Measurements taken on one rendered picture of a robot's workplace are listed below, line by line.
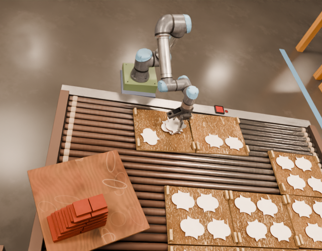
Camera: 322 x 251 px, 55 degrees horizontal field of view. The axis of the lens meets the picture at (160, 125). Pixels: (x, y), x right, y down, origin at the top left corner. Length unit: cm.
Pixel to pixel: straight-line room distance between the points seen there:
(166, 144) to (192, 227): 58
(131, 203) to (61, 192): 37
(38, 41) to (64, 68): 54
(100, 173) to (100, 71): 223
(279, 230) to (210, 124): 85
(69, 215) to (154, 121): 100
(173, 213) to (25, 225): 133
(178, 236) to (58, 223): 67
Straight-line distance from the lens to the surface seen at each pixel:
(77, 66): 388
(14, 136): 321
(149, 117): 223
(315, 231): 232
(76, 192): 172
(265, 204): 219
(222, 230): 195
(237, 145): 235
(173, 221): 187
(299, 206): 234
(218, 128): 238
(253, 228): 206
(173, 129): 217
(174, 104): 242
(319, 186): 255
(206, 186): 208
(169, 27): 203
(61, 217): 155
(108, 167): 181
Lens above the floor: 259
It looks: 48 degrees down
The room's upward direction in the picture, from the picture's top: 23 degrees clockwise
